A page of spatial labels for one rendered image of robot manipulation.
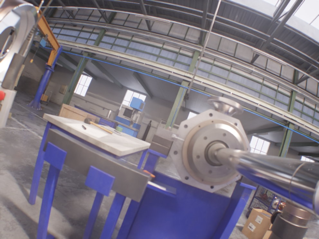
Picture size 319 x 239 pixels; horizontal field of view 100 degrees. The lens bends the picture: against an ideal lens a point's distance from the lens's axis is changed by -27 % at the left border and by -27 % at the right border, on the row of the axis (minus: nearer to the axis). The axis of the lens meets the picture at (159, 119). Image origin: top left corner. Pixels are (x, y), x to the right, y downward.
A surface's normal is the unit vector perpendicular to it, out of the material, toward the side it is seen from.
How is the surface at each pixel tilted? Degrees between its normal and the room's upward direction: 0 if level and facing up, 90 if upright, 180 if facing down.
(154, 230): 90
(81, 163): 90
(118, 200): 90
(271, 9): 90
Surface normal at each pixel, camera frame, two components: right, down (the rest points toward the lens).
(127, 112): -0.13, -0.11
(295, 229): -0.49, -0.25
